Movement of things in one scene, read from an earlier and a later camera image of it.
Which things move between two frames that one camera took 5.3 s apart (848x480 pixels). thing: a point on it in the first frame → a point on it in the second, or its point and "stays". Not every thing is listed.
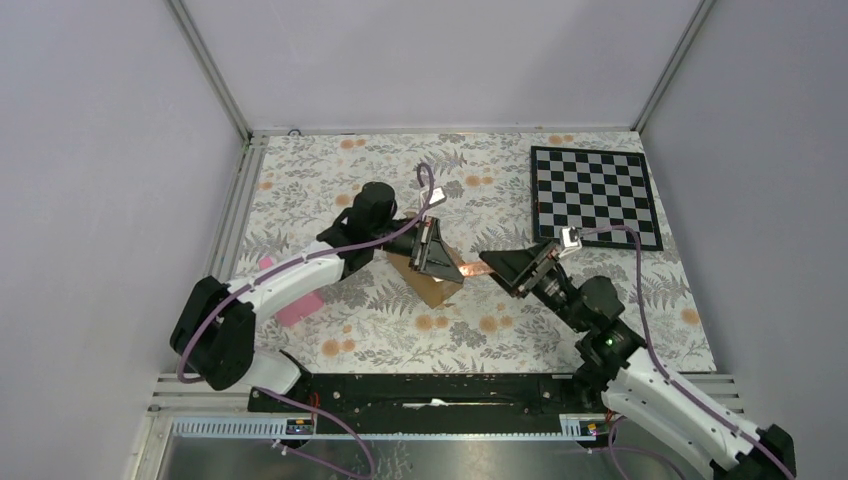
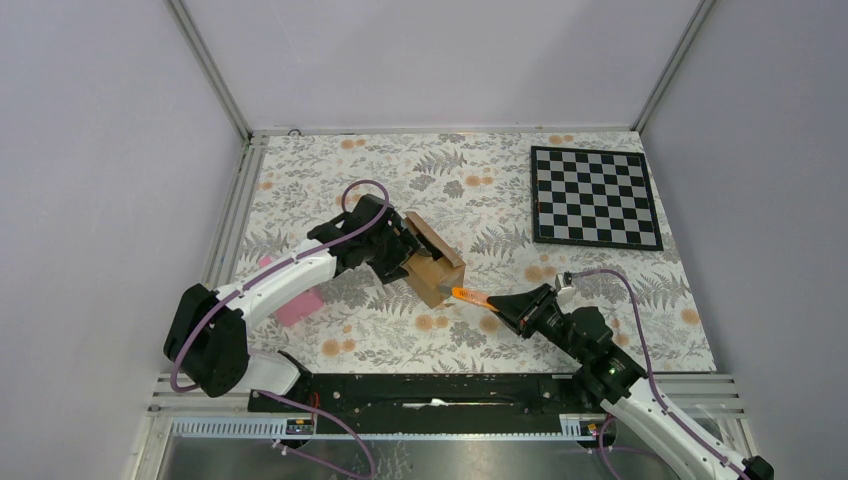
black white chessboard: [581, 191] stays
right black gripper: [514, 268] → [522, 311]
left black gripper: [433, 258] → [404, 246]
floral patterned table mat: [482, 190] stays
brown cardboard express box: [432, 292] stays
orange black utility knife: [476, 268] → [471, 295]
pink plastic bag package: [297, 309] stays
